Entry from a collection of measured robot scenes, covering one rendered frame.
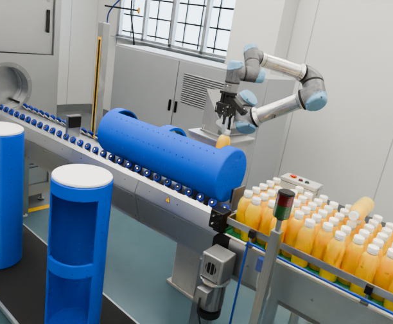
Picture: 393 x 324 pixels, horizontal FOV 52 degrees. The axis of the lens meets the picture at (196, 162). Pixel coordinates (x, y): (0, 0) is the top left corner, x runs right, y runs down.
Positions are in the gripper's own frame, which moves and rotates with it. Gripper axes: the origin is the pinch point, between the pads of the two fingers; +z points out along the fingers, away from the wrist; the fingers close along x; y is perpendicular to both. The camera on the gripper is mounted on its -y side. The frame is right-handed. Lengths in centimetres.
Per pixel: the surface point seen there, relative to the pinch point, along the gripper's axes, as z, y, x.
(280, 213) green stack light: 10, -56, 45
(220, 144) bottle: 6.4, -0.5, 4.4
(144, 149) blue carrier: 18.5, 36.3, 20.2
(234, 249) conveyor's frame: 42, -33, 29
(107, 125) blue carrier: 14, 69, 19
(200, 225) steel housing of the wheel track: 45.0, -7.4, 20.2
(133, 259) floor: 130, 78, -28
